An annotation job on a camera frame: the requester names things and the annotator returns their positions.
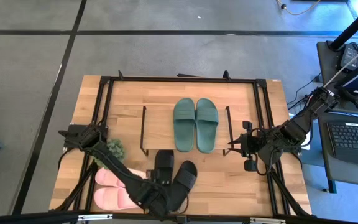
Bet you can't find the wooden shelf with black frame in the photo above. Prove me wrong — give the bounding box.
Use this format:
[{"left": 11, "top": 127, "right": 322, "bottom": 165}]
[{"left": 139, "top": 105, "right": 232, "bottom": 157}]

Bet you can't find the black crossbar with silver brackets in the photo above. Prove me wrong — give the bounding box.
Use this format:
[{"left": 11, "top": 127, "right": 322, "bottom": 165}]
[{"left": 0, "top": 210, "right": 358, "bottom": 224}]

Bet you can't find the black metal table frame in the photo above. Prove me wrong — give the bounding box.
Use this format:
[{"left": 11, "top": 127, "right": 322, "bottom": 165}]
[{"left": 48, "top": 70, "right": 313, "bottom": 218}]

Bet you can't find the black floor power cable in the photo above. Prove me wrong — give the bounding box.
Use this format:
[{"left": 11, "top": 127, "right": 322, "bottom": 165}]
[{"left": 287, "top": 72, "right": 324, "bottom": 110}]

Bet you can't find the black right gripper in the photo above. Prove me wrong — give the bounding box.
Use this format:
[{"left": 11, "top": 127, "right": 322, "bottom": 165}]
[{"left": 227, "top": 120, "right": 265, "bottom": 158}]

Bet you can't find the tan floor cable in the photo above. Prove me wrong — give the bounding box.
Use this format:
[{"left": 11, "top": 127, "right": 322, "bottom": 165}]
[{"left": 276, "top": 0, "right": 322, "bottom": 16}]

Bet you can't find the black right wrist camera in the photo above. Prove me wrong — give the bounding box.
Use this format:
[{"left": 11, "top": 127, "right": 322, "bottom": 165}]
[{"left": 243, "top": 159, "right": 258, "bottom": 173}]

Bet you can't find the dark grey desk top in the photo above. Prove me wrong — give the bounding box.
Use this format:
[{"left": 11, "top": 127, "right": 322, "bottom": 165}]
[
  {"left": 318, "top": 111, "right": 358, "bottom": 189},
  {"left": 316, "top": 40, "right": 358, "bottom": 116}
]

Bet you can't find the pink rubber slide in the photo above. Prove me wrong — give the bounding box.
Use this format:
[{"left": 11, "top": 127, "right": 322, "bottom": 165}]
[
  {"left": 93, "top": 186, "right": 142, "bottom": 212},
  {"left": 94, "top": 167, "right": 148, "bottom": 189}
]

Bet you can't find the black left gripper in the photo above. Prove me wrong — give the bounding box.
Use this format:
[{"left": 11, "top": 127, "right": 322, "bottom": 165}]
[{"left": 131, "top": 169, "right": 172, "bottom": 218}]

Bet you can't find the green artificial plant ball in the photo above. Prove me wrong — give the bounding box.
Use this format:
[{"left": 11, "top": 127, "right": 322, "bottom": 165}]
[{"left": 93, "top": 138, "right": 127, "bottom": 169}]

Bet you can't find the thin white rod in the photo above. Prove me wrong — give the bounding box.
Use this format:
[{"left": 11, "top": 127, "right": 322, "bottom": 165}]
[{"left": 323, "top": 37, "right": 358, "bottom": 88}]

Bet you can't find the black rubber slide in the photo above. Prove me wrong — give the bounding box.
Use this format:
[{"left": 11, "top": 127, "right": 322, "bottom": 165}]
[
  {"left": 165, "top": 160, "right": 198, "bottom": 213},
  {"left": 152, "top": 149, "right": 176, "bottom": 187}
]

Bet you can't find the green rubber slide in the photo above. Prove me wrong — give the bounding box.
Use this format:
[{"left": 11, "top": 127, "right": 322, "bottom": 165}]
[
  {"left": 195, "top": 97, "right": 220, "bottom": 154},
  {"left": 172, "top": 97, "right": 197, "bottom": 153}
]

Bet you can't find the black laptop keyboard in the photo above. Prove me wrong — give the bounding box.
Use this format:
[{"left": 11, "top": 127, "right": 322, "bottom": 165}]
[{"left": 326, "top": 119, "right": 358, "bottom": 167}]

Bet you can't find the black diagonal pole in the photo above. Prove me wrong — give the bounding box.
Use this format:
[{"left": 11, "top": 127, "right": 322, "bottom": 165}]
[{"left": 327, "top": 0, "right": 358, "bottom": 52}]

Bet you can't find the black power adapter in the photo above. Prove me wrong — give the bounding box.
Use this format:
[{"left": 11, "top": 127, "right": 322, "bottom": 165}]
[{"left": 339, "top": 43, "right": 358, "bottom": 72}]

